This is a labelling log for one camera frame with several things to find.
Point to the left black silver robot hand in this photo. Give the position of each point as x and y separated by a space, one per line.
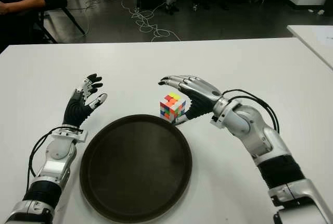
76 109

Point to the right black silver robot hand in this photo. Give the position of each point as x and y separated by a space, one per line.
203 96

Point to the multicolour Rubik's cube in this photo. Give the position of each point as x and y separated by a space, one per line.
173 106

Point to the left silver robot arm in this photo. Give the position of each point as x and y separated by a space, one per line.
56 161

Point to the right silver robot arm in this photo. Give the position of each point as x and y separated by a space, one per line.
273 140

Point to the round dark brown plate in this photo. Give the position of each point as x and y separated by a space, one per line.
135 169

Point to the black chair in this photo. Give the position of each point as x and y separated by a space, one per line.
74 22

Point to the seated person black shirt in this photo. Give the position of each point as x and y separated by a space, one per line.
23 2

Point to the white side table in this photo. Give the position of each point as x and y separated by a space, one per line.
314 39

